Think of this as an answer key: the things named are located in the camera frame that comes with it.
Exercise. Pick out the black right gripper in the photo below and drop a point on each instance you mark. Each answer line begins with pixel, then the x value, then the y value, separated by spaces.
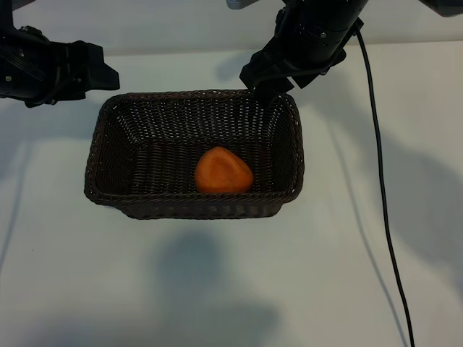
pixel 314 32

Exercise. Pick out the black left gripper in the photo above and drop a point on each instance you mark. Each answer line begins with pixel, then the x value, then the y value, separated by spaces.
pixel 29 68

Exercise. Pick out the orange fruit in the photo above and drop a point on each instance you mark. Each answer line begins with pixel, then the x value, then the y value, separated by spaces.
pixel 224 171

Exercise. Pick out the dark brown wicker basket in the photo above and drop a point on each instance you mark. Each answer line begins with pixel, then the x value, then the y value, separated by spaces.
pixel 144 162

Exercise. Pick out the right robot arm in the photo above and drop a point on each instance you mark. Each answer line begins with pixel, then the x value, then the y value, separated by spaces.
pixel 448 5

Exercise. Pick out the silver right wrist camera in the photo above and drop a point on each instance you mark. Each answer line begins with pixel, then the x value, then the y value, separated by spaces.
pixel 238 3

